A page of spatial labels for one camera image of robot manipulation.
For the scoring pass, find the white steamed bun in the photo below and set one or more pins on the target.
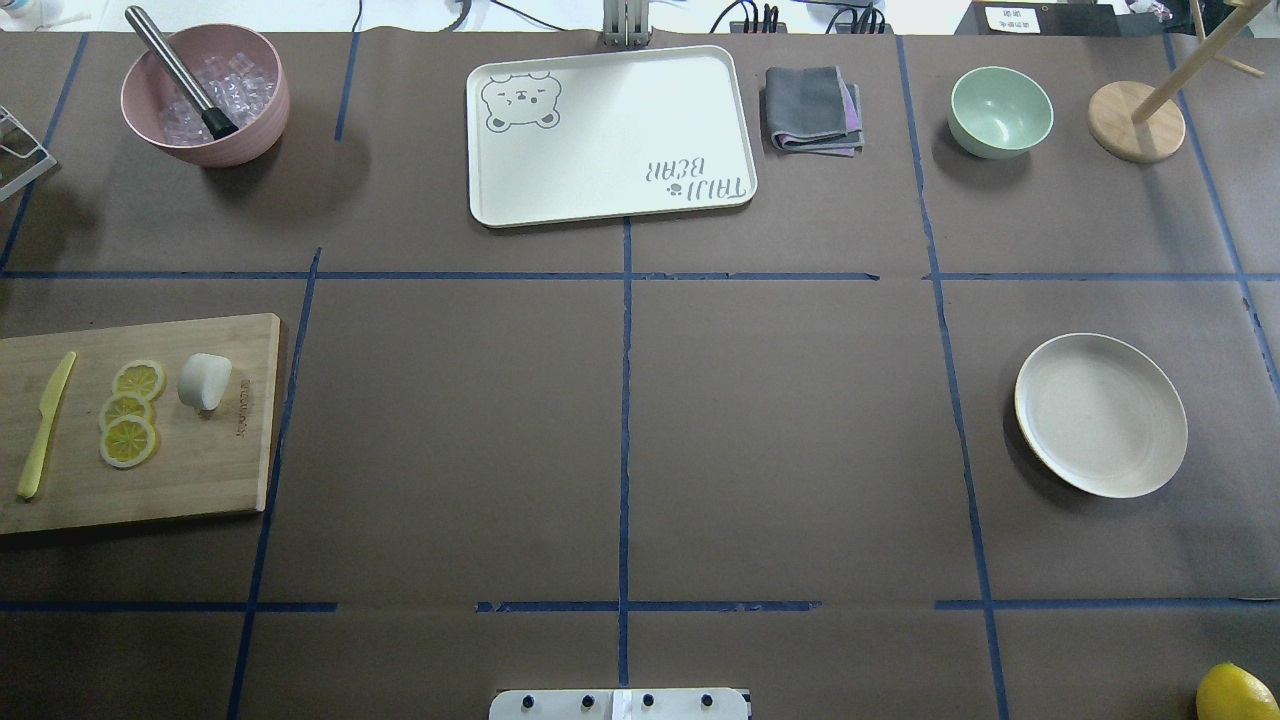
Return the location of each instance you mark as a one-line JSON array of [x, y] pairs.
[[203, 380]]

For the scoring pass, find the white bear tray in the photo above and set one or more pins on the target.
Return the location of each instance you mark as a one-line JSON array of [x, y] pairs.
[[577, 138]]

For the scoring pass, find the folded grey purple cloth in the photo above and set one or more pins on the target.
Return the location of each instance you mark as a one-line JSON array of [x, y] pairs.
[[813, 110]]

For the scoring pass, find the black power strip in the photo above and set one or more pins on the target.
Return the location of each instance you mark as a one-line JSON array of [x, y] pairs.
[[807, 17]]

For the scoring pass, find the green bowl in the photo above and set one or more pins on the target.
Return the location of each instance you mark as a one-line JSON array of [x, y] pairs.
[[998, 113]]

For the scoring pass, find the wooden cutting board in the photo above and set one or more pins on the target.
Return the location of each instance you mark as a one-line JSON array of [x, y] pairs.
[[205, 463]]

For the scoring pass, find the beige plate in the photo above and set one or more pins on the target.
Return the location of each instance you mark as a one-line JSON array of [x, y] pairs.
[[1101, 415]]

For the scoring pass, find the steel muddler black tip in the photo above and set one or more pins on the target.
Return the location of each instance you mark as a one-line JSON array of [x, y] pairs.
[[215, 120]]

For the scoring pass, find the black box with label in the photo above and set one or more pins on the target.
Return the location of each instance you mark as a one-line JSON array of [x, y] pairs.
[[1040, 18]]

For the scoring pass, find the pink bowl with ice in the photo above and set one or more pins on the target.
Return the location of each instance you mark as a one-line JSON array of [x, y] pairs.
[[215, 96]]

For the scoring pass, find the lemon slice top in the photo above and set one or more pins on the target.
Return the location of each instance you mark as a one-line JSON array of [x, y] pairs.
[[142, 377]]

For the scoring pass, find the lemon slice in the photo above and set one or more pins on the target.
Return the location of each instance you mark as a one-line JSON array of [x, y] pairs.
[[125, 404], [127, 442], [142, 377]]

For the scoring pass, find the lemon slice bottom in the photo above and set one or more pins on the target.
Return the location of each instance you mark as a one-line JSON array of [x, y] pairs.
[[127, 442]]

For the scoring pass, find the lemon slice middle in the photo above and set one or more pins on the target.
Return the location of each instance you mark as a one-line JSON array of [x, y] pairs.
[[125, 404]]

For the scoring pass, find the wooden mug stand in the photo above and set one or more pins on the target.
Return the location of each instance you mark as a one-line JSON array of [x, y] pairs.
[[1143, 124]]

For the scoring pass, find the yellow plastic knife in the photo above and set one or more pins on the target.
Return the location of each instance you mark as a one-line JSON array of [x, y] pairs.
[[30, 477]]

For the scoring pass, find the whole yellow lemon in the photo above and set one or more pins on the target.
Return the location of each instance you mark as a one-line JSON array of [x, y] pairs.
[[1228, 691]]

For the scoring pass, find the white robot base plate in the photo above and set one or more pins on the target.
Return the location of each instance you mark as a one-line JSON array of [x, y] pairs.
[[622, 703]]

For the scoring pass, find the wire cup rack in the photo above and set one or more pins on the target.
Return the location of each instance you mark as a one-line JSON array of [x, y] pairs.
[[23, 158]]

